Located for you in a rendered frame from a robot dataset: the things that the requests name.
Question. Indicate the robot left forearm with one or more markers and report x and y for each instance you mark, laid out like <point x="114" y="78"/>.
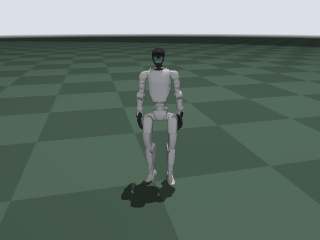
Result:
<point x="179" y="105"/>

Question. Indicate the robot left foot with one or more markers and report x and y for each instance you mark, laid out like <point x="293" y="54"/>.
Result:
<point x="170" y="179"/>

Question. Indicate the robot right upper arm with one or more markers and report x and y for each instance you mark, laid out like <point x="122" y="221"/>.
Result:
<point x="142" y="85"/>

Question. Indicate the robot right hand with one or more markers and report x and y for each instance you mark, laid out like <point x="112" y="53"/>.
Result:
<point x="139" y="120"/>

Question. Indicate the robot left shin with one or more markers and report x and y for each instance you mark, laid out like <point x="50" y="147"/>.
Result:
<point x="170" y="160"/>

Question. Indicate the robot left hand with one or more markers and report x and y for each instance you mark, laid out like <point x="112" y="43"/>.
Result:
<point x="180" y="120"/>

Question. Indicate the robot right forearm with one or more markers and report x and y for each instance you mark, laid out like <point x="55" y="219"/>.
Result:
<point x="139" y="106"/>

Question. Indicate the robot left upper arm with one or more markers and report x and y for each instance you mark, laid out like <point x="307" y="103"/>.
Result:
<point x="176" y="84"/>

